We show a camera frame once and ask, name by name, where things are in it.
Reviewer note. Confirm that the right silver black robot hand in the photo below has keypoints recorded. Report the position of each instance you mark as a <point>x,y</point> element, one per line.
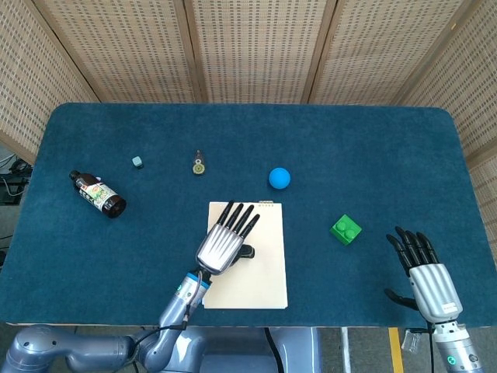
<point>436,291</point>

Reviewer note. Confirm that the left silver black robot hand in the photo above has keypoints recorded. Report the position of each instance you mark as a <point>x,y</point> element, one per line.
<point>219,248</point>

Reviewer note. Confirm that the small black stapler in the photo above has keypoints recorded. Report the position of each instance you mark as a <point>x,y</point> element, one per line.
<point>249,252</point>

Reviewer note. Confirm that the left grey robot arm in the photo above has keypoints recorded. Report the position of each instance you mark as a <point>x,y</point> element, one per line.
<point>174,311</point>

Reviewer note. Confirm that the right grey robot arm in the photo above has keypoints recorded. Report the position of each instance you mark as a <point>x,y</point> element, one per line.
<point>456,349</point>

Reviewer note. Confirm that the beige notepad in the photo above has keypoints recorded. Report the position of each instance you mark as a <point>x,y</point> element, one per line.
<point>268,272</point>

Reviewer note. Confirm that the clear plastic wrist tag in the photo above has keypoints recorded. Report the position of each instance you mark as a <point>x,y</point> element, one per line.
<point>411,341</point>

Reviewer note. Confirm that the yellow floor tape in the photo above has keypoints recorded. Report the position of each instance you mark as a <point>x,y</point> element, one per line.
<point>396,349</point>

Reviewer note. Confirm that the small brown dropper bottle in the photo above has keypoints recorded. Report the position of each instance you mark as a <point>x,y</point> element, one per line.
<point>198,165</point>

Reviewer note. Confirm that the blue ball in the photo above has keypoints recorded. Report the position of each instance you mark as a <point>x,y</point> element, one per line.
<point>279,178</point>

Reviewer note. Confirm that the grey-blue robot torso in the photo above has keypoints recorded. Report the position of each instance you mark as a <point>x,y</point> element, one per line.
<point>240,349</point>

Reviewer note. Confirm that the green building block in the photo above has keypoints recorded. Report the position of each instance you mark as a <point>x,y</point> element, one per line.
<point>345,229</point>

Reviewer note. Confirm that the small grey-green cube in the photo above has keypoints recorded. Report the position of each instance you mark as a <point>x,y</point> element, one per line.
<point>136,162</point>

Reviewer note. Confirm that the brown labelled glass bottle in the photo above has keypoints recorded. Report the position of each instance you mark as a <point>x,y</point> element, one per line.
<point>99,194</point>

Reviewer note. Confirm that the dark blue table mat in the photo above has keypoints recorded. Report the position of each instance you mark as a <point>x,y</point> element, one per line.
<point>349,155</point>

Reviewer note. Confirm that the woven wooden screen panel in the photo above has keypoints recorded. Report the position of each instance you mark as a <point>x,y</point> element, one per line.
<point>372,46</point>
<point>27,77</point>
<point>466,85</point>
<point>124,46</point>
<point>256,46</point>

